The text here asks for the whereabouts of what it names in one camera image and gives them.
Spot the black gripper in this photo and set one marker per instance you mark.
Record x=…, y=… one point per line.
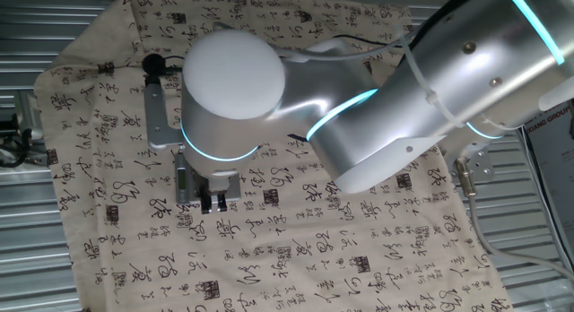
x=202, y=186

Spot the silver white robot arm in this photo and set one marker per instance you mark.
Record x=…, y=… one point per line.
x=359, y=123

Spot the silver digital pocket scale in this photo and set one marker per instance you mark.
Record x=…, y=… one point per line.
x=184, y=182

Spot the beige calligraphy print cloth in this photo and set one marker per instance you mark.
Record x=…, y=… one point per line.
x=336, y=236

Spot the white zip tie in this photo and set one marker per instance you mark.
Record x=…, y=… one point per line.
x=432, y=97

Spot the white printed poster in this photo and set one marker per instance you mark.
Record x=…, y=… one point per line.
x=556, y=159

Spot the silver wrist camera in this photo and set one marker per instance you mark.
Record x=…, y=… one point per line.
x=157, y=115

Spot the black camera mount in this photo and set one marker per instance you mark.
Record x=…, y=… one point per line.
x=24, y=144

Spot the silver side camera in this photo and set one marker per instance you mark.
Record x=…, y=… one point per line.
x=29, y=115

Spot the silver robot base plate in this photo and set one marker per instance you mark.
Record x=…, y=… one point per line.
x=482, y=166

